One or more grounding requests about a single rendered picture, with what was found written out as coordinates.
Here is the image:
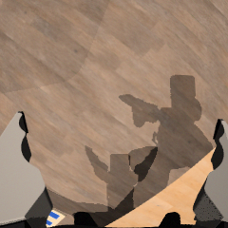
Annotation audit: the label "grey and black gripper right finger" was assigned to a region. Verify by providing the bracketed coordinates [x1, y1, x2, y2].
[193, 119, 228, 228]

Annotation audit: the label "blue and white chessboard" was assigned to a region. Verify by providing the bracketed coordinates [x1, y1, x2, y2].
[47, 208, 66, 227]

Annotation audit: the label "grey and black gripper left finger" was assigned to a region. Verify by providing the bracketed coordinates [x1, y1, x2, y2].
[0, 111, 53, 228]

